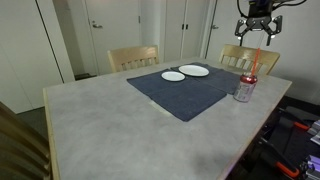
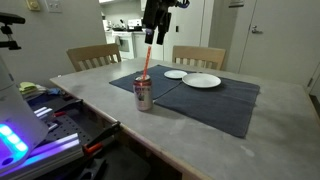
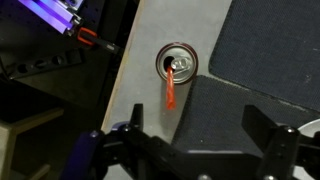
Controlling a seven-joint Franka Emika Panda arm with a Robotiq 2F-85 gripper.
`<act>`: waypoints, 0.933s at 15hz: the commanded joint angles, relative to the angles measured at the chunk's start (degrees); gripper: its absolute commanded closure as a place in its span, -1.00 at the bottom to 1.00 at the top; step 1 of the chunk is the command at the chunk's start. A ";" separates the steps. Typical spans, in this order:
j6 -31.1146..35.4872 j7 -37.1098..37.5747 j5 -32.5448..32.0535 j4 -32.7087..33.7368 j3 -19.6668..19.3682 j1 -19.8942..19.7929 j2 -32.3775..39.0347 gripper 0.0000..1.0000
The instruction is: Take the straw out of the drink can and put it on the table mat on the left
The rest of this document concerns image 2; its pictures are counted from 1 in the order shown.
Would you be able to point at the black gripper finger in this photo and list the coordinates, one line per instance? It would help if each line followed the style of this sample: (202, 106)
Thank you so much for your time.
(149, 36)
(161, 38)

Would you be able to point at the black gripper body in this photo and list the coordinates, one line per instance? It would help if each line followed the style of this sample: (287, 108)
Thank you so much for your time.
(156, 13)

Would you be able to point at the orange drinking straw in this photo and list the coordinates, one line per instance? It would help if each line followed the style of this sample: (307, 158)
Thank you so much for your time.
(146, 63)

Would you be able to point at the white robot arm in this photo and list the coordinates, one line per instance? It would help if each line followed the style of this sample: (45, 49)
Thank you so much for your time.
(16, 126)

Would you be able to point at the dark blue table mat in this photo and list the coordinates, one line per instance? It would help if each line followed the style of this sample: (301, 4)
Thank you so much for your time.
(213, 106)
(126, 81)

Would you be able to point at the red silver drink can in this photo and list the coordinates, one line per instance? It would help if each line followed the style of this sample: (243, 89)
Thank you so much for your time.
(143, 96)

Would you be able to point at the white kitchen base cabinet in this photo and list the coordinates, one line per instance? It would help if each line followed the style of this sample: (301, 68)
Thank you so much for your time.
(140, 51)

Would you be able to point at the white kitchen appliance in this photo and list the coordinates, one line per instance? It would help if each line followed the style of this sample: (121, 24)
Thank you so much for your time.
(135, 23)

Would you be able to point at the white kitchen stove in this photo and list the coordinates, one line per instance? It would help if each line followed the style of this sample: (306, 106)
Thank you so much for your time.
(125, 45)

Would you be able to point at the small white plate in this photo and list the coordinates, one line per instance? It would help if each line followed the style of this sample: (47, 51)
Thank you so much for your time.
(175, 74)

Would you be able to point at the light wooden slatted chair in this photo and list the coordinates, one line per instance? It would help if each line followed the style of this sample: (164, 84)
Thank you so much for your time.
(93, 53)
(200, 55)

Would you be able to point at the large white plate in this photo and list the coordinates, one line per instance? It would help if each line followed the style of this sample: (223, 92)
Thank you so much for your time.
(201, 80)

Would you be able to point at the blue cloth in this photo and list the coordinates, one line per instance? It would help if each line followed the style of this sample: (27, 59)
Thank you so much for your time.
(54, 91)

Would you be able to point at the black perforated mounting board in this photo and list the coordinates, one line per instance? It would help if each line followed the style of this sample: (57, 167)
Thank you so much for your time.
(73, 128)

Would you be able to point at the white door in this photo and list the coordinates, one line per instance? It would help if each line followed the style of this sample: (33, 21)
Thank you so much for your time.
(283, 43)

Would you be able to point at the white cloth stack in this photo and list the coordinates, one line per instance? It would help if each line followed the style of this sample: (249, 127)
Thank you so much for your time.
(35, 93)

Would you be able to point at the yellow green cloth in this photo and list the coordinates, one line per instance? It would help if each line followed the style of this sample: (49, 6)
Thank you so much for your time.
(27, 86)

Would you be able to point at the grey wall sign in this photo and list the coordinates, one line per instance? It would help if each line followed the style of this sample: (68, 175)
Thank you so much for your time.
(236, 3)

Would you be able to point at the beige wall thermostat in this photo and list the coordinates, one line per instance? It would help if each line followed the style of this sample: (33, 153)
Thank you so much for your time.
(33, 4)

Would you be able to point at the aluminium profile rail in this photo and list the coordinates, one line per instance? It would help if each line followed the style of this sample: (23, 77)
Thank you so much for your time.
(50, 153)
(43, 111)

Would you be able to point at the black camera on mount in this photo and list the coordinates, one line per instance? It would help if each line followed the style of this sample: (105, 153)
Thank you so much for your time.
(10, 18)

